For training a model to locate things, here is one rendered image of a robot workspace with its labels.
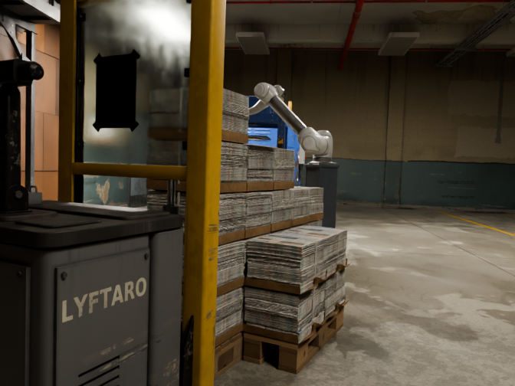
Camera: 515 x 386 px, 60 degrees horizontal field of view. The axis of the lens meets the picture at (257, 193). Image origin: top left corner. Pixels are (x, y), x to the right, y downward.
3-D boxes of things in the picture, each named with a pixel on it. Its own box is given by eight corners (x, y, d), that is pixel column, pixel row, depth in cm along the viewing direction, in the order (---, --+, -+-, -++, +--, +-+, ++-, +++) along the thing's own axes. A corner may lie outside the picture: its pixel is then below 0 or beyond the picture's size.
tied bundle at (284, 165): (294, 189, 267) (296, 151, 266) (273, 191, 241) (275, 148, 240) (240, 186, 285) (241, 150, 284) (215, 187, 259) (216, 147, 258)
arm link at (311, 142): (332, 144, 347) (322, 142, 328) (318, 159, 353) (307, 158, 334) (270, 80, 371) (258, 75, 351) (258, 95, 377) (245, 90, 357)
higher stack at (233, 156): (242, 360, 220) (251, 96, 212) (208, 385, 193) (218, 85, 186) (179, 343, 237) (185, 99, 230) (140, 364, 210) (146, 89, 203)
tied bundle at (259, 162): (273, 191, 241) (275, 148, 240) (247, 192, 215) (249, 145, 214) (215, 187, 259) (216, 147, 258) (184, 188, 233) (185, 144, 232)
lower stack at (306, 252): (344, 325, 273) (349, 229, 270) (296, 374, 205) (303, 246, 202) (299, 316, 287) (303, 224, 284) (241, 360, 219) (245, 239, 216)
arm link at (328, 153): (335, 158, 366) (336, 131, 364) (327, 157, 350) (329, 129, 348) (316, 158, 373) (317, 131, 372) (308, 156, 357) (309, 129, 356)
